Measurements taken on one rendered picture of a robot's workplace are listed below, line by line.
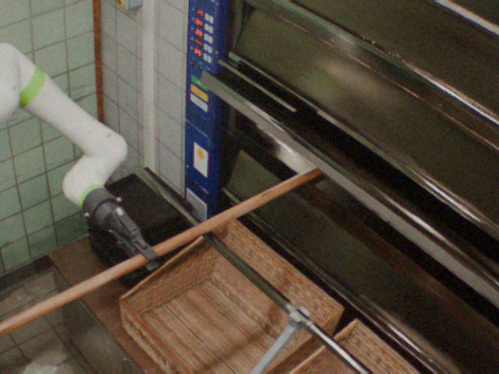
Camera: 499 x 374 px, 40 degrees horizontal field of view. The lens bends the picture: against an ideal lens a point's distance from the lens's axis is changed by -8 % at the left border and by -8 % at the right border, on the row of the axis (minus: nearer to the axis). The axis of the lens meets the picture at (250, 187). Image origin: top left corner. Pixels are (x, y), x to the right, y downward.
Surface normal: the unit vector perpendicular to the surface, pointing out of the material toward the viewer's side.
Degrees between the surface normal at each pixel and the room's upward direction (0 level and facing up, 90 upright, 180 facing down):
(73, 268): 0
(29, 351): 0
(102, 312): 0
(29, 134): 90
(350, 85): 70
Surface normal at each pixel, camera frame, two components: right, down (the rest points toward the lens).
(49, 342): 0.06, -0.77
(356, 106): -0.70, 0.08
